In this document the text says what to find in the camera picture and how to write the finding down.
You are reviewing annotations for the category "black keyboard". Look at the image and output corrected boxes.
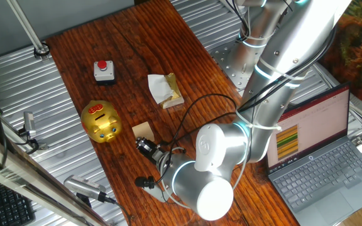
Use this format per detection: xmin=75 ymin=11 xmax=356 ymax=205
xmin=0 ymin=176 xmax=36 ymax=226

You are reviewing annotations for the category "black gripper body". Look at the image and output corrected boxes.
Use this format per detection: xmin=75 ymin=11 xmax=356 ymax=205
xmin=136 ymin=136 xmax=166 ymax=164

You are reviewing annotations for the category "light wooden cube block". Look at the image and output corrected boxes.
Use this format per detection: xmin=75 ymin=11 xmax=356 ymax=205
xmin=131 ymin=121 xmax=155 ymax=143

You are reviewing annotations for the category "golden piggy bank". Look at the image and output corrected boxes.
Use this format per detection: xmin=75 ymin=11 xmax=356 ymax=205
xmin=80 ymin=99 xmax=123 ymax=144

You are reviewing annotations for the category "silver metal stand pole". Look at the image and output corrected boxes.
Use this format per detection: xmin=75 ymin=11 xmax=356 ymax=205
xmin=0 ymin=127 xmax=109 ymax=226
xmin=6 ymin=0 xmax=50 ymax=60

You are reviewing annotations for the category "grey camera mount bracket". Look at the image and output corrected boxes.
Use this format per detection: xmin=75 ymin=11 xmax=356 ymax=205
xmin=148 ymin=183 xmax=171 ymax=203

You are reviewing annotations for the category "silver perforated base plate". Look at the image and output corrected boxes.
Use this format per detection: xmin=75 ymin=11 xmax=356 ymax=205
xmin=211 ymin=42 xmax=257 ymax=94

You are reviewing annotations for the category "silver depth camera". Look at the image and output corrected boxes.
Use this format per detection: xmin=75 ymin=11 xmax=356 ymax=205
xmin=63 ymin=175 xmax=108 ymax=202

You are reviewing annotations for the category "gold white snack packet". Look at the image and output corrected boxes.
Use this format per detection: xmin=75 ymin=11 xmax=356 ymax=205
xmin=147 ymin=72 xmax=185 ymax=110

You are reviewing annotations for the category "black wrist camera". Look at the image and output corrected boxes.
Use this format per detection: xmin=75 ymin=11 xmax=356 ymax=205
xmin=134 ymin=175 xmax=156 ymax=190

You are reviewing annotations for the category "grey box red push button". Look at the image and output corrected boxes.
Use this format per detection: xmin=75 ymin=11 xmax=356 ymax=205
xmin=93 ymin=59 xmax=116 ymax=85

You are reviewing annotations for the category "grey laptop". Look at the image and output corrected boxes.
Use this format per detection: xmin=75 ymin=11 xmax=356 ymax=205
xmin=265 ymin=82 xmax=362 ymax=226

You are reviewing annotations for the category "colourful patterned cloth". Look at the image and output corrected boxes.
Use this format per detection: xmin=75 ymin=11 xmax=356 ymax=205
xmin=317 ymin=0 xmax=362 ymax=116

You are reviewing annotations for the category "black cable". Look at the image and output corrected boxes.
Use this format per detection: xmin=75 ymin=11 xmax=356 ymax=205
xmin=168 ymin=111 xmax=243 ymax=145
xmin=160 ymin=93 xmax=241 ymax=148

